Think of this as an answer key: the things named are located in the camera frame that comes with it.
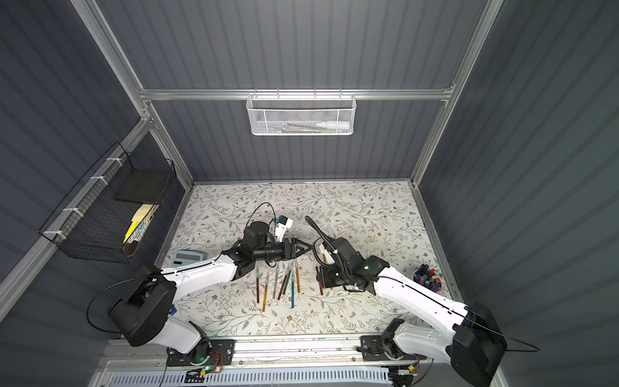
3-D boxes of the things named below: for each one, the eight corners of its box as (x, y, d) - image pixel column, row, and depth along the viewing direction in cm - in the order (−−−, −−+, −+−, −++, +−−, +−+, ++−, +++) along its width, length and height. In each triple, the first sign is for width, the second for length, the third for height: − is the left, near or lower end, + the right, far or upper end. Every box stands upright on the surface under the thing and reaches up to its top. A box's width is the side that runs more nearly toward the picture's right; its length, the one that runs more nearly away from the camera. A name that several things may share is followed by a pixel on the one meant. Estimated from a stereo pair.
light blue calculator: (174, 267, 94) (169, 262, 91) (179, 254, 98) (174, 250, 95) (203, 267, 94) (199, 262, 91) (207, 254, 98) (204, 250, 95)
